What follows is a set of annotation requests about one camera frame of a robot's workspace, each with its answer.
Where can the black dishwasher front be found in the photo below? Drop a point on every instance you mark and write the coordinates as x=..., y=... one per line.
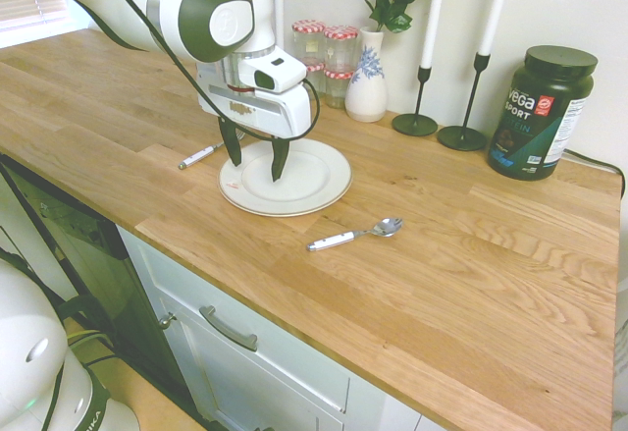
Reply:
x=98, y=264

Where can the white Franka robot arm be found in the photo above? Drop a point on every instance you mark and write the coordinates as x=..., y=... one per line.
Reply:
x=225, y=18

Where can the dark green protein powder tub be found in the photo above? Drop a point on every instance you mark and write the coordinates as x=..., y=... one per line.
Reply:
x=535, y=122

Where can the white gold-rimmed plate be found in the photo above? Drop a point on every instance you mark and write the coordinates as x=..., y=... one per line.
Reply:
x=309, y=185

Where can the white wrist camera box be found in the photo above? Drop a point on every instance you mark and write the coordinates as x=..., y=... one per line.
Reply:
x=275, y=70

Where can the white vase with blue print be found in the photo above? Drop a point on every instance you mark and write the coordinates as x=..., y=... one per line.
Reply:
x=365, y=97

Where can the black candle holder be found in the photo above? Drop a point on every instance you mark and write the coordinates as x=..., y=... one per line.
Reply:
x=461, y=137
x=414, y=124

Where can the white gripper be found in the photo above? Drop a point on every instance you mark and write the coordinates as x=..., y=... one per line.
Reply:
x=275, y=112

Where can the white taper candle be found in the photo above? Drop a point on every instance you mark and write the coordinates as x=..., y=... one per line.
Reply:
x=493, y=14
x=434, y=18

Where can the white drawer front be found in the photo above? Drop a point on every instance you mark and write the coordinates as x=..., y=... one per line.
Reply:
x=275, y=352

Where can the silver cabinet knob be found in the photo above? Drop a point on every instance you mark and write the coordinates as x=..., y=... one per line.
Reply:
x=167, y=320

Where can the glass jar red checkered lid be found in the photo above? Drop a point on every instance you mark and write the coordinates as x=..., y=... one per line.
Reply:
x=338, y=90
x=341, y=53
x=316, y=80
x=308, y=40

